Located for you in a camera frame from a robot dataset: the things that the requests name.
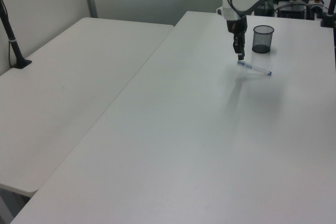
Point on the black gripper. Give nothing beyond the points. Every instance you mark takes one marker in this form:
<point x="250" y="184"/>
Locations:
<point x="236" y="26"/>

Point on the white marker with blue cap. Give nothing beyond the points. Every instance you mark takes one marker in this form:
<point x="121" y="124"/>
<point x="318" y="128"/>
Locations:
<point x="253" y="67"/>

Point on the black mesh pen cup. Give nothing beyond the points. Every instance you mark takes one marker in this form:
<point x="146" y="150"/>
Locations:
<point x="262" y="40"/>

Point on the grey lab equipment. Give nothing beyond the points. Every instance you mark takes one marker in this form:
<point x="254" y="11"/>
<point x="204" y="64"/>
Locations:
<point x="291" y="9"/>

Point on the black clamp stand pole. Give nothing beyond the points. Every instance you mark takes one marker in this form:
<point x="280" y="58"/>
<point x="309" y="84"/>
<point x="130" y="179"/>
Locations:
<point x="330" y="6"/>

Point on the black camera stand pole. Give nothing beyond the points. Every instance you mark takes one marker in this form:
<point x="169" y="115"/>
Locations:
<point x="10" y="35"/>

